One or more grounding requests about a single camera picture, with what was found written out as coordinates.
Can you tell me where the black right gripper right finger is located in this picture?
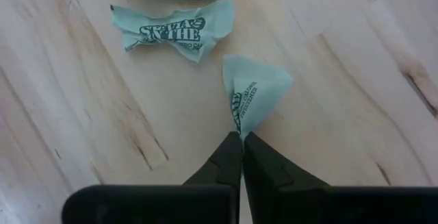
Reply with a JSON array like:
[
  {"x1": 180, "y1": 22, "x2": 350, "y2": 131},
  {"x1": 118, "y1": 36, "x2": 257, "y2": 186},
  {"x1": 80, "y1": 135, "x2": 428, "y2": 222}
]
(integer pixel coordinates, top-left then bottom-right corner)
[{"x1": 243, "y1": 132, "x2": 438, "y2": 224}]

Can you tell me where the green stevia sweetener packet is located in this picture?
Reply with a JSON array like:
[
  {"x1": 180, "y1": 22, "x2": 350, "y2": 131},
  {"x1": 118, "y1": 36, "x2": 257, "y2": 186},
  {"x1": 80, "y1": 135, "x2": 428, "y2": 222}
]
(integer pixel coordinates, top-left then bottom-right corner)
[
  {"x1": 222, "y1": 54, "x2": 294, "y2": 141},
  {"x1": 109, "y1": 0, "x2": 236, "y2": 64}
]

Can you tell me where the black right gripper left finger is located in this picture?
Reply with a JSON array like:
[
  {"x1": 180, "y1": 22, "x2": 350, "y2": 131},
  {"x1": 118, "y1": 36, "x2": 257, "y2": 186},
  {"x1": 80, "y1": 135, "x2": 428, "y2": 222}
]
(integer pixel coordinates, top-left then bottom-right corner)
[{"x1": 61, "y1": 131, "x2": 243, "y2": 224}]

